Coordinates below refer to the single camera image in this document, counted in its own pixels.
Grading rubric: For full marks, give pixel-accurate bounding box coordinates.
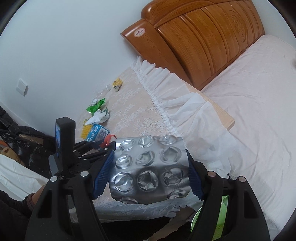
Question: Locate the yellow foam fruit net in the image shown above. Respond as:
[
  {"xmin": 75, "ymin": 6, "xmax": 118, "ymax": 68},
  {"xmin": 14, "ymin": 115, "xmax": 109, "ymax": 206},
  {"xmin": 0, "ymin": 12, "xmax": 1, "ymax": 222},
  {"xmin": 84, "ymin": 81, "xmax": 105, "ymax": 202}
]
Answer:
[{"xmin": 80, "ymin": 125, "xmax": 92, "ymax": 139}]

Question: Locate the blue white snack wrapper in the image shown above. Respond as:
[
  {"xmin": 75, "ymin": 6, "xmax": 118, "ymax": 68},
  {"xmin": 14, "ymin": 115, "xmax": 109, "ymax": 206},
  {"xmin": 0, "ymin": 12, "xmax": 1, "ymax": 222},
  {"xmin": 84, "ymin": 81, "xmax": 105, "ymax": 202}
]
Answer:
[{"xmin": 86, "ymin": 124, "xmax": 110, "ymax": 142}]

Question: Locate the red foil wrapper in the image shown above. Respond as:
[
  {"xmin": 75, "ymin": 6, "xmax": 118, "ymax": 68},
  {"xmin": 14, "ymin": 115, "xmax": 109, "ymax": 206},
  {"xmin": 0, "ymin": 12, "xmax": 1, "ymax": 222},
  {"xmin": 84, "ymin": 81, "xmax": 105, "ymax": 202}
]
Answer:
[{"xmin": 100, "ymin": 134, "xmax": 117, "ymax": 148}]

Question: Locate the green snack wrapper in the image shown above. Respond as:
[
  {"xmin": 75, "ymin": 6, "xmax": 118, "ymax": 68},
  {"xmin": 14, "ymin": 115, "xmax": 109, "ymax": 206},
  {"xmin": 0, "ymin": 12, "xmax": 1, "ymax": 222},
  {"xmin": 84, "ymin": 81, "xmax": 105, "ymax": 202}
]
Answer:
[{"xmin": 86, "ymin": 98, "xmax": 106, "ymax": 115}]

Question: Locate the silver foil blister pack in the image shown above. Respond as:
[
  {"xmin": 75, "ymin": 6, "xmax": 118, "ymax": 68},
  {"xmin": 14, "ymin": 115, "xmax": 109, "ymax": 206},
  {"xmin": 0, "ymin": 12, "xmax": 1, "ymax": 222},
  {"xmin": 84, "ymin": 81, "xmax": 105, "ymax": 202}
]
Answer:
[{"xmin": 108, "ymin": 135, "xmax": 191, "ymax": 205}]

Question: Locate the person's left hand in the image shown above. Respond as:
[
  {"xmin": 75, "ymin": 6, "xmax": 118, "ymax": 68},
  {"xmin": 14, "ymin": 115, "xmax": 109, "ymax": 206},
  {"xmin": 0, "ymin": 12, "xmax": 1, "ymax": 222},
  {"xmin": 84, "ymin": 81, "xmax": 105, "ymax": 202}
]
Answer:
[{"xmin": 22, "ymin": 185, "xmax": 45, "ymax": 211}]

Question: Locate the green plastic mesh waste basket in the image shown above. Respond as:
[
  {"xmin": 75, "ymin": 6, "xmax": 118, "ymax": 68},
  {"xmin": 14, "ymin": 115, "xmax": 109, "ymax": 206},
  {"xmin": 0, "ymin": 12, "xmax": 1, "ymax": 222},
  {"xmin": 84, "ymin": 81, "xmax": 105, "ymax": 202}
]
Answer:
[{"xmin": 191, "ymin": 195, "xmax": 229, "ymax": 240}]

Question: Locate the clear crushed plastic bottle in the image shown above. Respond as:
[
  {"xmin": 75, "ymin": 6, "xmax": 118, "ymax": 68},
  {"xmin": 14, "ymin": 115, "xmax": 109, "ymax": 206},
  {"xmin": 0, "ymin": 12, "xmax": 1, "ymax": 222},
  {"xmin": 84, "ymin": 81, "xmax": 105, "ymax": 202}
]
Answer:
[{"xmin": 94, "ymin": 84, "xmax": 112, "ymax": 96}]

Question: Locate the small yellow crumpled wrapper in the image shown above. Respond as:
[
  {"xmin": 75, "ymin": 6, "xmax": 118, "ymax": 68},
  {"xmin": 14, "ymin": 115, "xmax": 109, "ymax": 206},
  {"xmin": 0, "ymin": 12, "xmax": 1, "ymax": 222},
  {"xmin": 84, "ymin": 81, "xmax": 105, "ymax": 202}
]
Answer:
[{"xmin": 112, "ymin": 78, "xmax": 123, "ymax": 92}]

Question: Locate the white lace ruffled table cover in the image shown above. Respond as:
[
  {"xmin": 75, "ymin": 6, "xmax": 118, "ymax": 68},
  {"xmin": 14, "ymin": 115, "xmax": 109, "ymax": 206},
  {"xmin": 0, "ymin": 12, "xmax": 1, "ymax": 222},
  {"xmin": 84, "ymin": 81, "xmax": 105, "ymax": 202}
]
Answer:
[{"xmin": 94, "ymin": 58, "xmax": 237, "ymax": 221}]

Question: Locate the pink bed sheet mattress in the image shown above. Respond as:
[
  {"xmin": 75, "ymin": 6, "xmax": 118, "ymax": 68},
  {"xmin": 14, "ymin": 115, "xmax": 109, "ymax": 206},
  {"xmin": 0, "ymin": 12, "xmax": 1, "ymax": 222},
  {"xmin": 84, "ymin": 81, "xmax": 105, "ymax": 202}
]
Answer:
[{"xmin": 203, "ymin": 35, "xmax": 295, "ymax": 239}]

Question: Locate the orange wooden headboard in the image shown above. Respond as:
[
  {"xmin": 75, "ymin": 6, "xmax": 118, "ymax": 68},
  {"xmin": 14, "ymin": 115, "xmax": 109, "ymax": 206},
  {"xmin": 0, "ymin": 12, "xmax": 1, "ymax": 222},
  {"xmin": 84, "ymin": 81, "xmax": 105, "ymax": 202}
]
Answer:
[{"xmin": 122, "ymin": 0, "xmax": 264, "ymax": 90}]

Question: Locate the white wall switch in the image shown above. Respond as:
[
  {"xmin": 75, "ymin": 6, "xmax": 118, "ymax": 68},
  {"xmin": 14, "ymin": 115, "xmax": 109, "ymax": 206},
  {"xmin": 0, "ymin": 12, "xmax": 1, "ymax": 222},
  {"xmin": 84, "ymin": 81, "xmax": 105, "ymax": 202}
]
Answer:
[{"xmin": 16, "ymin": 78, "xmax": 29, "ymax": 96}]

